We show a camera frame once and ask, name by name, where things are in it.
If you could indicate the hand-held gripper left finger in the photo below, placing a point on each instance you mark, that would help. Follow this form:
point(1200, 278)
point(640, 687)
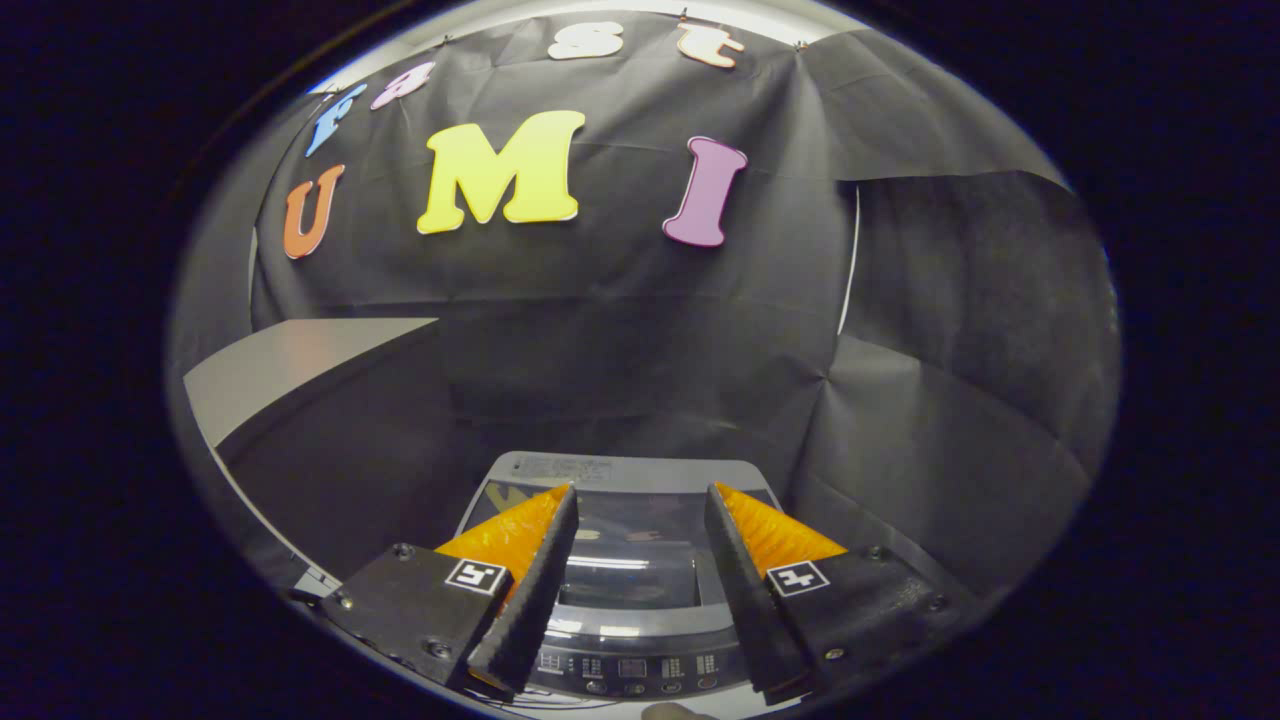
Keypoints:
point(535, 600)

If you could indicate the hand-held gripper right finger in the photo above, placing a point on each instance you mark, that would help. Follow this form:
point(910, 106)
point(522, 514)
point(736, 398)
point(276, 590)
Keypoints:
point(745, 600)

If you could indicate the grey washing machine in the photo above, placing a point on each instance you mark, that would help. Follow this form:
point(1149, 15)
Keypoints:
point(640, 665)

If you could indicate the beige brown cabinet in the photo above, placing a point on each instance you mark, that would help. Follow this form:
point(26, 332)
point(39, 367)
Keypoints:
point(290, 360)

